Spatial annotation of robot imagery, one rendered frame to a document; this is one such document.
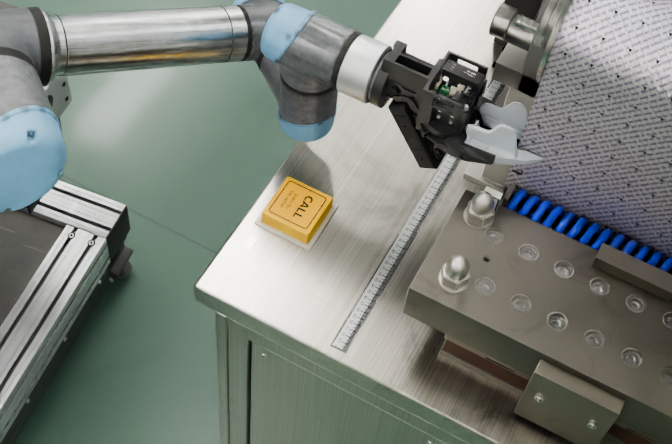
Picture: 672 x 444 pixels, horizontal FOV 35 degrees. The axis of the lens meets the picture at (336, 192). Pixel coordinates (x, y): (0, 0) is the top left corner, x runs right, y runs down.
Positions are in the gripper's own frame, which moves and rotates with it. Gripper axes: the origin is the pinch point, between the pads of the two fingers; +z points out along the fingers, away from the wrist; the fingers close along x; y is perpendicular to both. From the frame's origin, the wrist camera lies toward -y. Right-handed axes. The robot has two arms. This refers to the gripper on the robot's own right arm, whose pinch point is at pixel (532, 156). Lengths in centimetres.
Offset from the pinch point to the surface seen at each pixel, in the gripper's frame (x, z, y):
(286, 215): -12.3, -25.6, -16.5
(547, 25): 2.7, -3.6, 17.6
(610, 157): -0.2, 8.2, 5.7
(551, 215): -3.1, 4.9, -4.8
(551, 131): -0.2, 1.1, 5.7
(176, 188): 36, -80, -109
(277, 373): -25.7, -18.7, -31.7
